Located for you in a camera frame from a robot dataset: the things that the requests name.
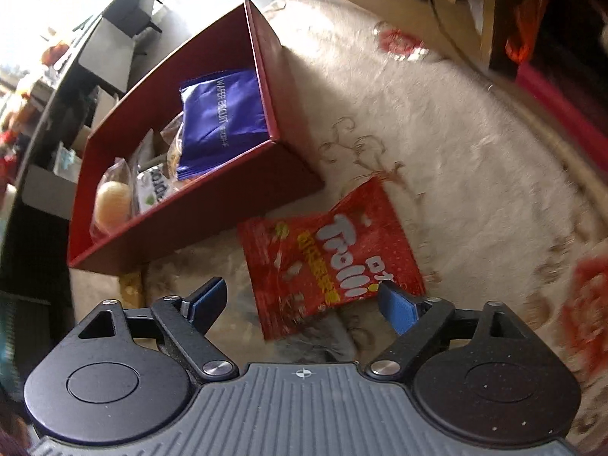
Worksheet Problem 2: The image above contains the red gummy packet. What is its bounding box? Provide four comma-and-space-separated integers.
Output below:
237, 176, 426, 342

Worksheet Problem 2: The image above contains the black cable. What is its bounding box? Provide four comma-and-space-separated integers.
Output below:
425, 0, 495, 87

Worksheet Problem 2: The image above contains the gold snack packet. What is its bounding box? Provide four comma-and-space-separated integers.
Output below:
119, 271, 144, 309

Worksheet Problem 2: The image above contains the purple wafer packet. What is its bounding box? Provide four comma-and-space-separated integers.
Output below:
177, 69, 271, 180

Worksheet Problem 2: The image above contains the steamed cake clear packet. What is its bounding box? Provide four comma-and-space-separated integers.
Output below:
90, 158, 135, 239

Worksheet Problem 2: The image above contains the pink basin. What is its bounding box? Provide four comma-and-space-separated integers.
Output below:
515, 64, 608, 173

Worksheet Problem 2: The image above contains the grey chair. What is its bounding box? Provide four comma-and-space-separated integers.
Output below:
78, 0, 163, 97

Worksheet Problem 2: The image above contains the green white snack packet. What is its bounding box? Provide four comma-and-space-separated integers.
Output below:
135, 164, 174, 214

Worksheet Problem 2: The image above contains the orange plastic bag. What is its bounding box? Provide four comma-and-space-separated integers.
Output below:
505, 0, 554, 65

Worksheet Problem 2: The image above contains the clear cookie packet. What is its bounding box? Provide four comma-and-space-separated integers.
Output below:
160, 111, 187, 182

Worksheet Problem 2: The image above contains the red cardboard box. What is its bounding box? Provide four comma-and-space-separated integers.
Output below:
66, 0, 326, 276

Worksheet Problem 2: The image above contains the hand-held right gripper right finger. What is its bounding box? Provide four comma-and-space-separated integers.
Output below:
366, 280, 535, 382

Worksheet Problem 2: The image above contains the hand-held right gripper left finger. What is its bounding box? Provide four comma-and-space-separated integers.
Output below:
76, 276, 236, 382

